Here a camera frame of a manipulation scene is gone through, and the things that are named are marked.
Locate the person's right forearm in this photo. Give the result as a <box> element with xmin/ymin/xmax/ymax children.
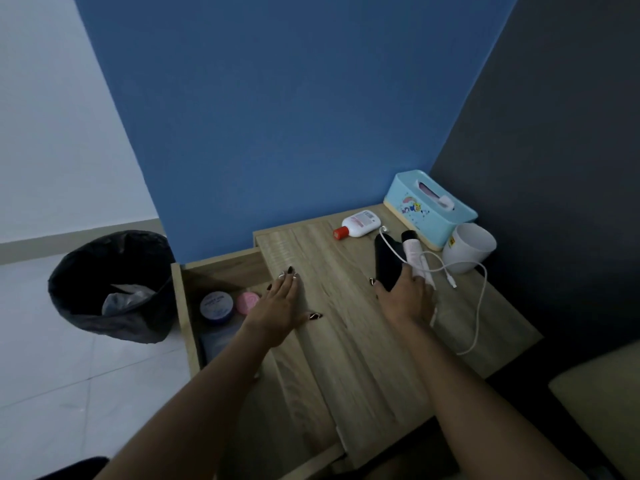
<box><xmin>395</xmin><ymin>319</ymin><xmax>591</xmax><ymax>480</ymax></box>

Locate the black fabric item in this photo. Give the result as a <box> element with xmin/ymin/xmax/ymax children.
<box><xmin>35</xmin><ymin>456</ymin><xmax>110</xmax><ymax>480</ymax></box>

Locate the person's left hand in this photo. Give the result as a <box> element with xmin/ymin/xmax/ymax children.
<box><xmin>241</xmin><ymin>266</ymin><xmax>324</xmax><ymax>349</ymax></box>

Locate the white charging cable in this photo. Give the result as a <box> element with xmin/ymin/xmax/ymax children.
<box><xmin>378</xmin><ymin>226</ymin><xmax>488</xmax><ymax>356</ymax></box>

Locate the white bottle with red cap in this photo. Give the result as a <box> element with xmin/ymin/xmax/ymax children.
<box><xmin>333</xmin><ymin>210</ymin><xmax>382</xmax><ymax>241</ymax></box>

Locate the black phone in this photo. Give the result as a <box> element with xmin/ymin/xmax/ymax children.
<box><xmin>374</xmin><ymin>234</ymin><xmax>407</xmax><ymax>293</ymax></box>

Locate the white plastic cup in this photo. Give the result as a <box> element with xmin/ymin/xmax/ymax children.
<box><xmin>442</xmin><ymin>223</ymin><xmax>498</xmax><ymax>275</ymax></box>

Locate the light blue tissue box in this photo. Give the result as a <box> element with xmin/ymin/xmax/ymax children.
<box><xmin>383</xmin><ymin>170</ymin><xmax>479</xmax><ymax>252</ymax></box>

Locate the black trash bin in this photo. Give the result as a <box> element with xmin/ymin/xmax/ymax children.
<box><xmin>47</xmin><ymin>230</ymin><xmax>177</xmax><ymax>345</ymax></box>

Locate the dark blue packet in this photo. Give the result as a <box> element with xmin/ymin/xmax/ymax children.
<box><xmin>200</xmin><ymin>322</ymin><xmax>246</xmax><ymax>365</ymax></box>

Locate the purple lid jar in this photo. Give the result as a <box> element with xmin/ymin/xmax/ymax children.
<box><xmin>199</xmin><ymin>291</ymin><xmax>235</xmax><ymax>325</ymax></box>

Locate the white tube with black cap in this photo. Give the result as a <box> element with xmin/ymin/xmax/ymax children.
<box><xmin>401</xmin><ymin>230</ymin><xmax>437</xmax><ymax>290</ymax></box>

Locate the person's right hand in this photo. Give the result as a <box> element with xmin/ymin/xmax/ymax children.
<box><xmin>369</xmin><ymin>264</ymin><xmax>436</xmax><ymax>331</ymax></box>

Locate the wooden nightstand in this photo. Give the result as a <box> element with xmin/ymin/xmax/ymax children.
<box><xmin>252</xmin><ymin>202</ymin><xmax>545</xmax><ymax>470</ymax></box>

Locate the crumpled grey plastic waste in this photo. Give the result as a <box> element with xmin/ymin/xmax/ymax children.
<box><xmin>101</xmin><ymin>284</ymin><xmax>157</xmax><ymax>316</ymax></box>

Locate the white tissue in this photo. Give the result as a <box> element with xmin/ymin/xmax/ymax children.
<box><xmin>417</xmin><ymin>181</ymin><xmax>456</xmax><ymax>211</ymax></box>

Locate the person's left forearm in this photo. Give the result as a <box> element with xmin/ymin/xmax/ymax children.
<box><xmin>95</xmin><ymin>325</ymin><xmax>281</xmax><ymax>480</ymax></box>

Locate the wooden drawer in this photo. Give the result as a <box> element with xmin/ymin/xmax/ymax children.
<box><xmin>171</xmin><ymin>247</ymin><xmax>346</xmax><ymax>480</ymax></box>

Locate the beige cushion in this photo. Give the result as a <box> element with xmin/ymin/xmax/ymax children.
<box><xmin>548</xmin><ymin>340</ymin><xmax>640</xmax><ymax>480</ymax></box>

